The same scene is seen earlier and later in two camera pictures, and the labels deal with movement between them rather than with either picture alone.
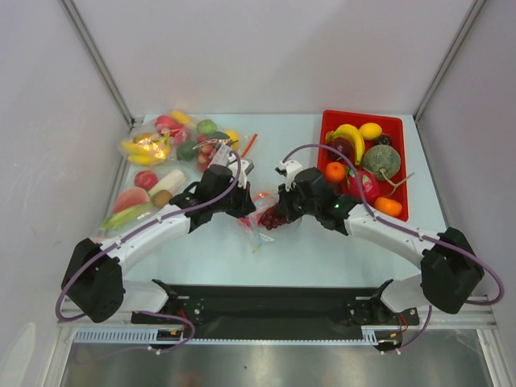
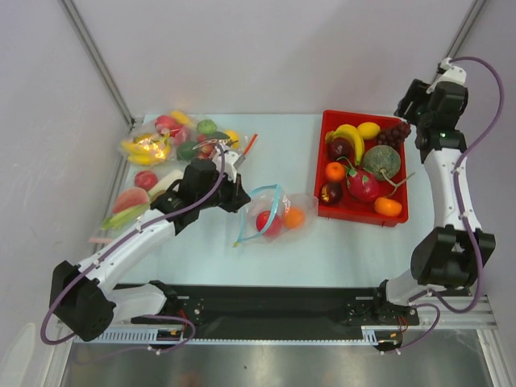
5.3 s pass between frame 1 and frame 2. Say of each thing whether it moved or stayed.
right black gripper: moved
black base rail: stayed
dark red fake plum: stayed
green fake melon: stayed
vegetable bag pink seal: stayed
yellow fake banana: stayed
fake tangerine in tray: stayed
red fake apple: moved
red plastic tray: stayed
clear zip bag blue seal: moved
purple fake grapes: moved
